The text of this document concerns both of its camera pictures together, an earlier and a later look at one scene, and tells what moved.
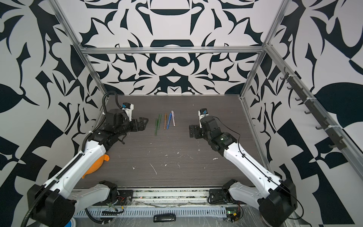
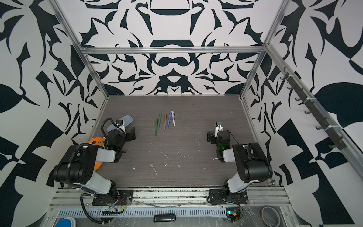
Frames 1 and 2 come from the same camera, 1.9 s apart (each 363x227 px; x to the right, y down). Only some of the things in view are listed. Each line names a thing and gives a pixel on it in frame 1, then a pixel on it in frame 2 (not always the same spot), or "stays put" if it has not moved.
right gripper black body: (198, 132) -> (213, 140)
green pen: (156, 126) stays put
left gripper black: (142, 126) -> (129, 137)
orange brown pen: (165, 120) stays put
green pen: (160, 117) stays put
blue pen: (169, 120) stays put
